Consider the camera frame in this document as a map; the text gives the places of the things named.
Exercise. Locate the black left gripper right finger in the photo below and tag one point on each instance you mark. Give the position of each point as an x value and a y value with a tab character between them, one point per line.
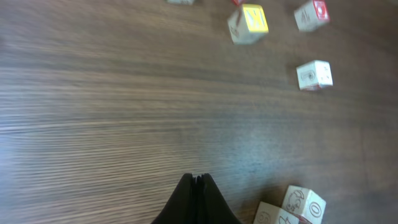
212	208

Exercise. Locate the white block green side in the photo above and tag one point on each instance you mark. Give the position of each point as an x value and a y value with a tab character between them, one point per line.
184	2

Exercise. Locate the white block red base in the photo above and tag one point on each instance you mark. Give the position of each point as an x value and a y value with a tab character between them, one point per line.
314	75

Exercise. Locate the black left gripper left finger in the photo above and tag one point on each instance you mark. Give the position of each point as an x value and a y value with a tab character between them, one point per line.
180	207

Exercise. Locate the white block red U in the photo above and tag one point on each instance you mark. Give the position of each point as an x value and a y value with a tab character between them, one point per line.
238	2

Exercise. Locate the red O block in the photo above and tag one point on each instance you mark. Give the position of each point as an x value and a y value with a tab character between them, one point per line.
312	15

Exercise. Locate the yellow top block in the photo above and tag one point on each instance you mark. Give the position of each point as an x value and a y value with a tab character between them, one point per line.
248	24

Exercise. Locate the white O block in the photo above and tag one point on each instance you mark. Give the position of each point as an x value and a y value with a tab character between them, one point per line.
305	204

